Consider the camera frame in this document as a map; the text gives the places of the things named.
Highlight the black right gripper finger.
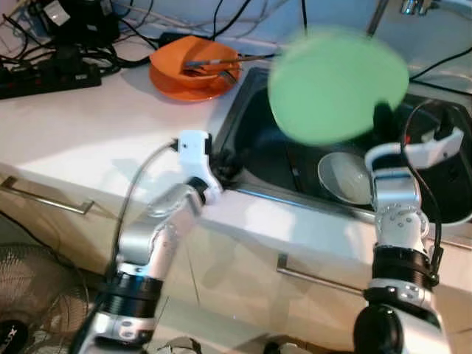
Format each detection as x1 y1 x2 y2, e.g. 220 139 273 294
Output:
371 102 397 139

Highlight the light green plate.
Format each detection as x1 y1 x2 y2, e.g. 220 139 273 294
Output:
267 26 410 146

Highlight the white ceramic bowl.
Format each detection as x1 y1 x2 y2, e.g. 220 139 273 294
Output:
317 151 373 206

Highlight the stainless steel sink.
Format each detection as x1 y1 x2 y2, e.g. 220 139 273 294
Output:
210 66 472 226

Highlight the orange plastic plate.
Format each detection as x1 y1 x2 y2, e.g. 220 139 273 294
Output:
159 77 237 103

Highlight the chrome sink faucet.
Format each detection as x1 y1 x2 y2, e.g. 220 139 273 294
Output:
365 0 436 38

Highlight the orange plastic bowl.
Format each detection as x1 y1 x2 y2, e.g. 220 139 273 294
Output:
150 35 240 97

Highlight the flat black power adapter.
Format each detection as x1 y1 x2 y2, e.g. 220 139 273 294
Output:
161 31 211 45

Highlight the black power strip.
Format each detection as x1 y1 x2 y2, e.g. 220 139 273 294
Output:
0 59 103 100

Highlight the black charger box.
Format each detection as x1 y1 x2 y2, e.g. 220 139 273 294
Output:
33 0 119 46

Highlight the grey floor fan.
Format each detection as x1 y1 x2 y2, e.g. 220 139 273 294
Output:
0 243 93 354

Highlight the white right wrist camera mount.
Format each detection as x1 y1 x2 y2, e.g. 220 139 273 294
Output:
365 127 465 172

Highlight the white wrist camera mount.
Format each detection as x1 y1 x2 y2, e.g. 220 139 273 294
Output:
365 127 465 172
177 130 222 204

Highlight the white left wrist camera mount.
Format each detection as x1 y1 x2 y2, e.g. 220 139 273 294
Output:
177 130 222 204

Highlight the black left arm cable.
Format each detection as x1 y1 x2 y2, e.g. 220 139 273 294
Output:
111 140 181 274

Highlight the brown handled metal utensil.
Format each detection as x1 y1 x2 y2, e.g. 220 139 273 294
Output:
184 53 277 69

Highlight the silver drawer handle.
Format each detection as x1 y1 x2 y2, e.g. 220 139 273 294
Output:
277 253 369 294
0 176 95 216

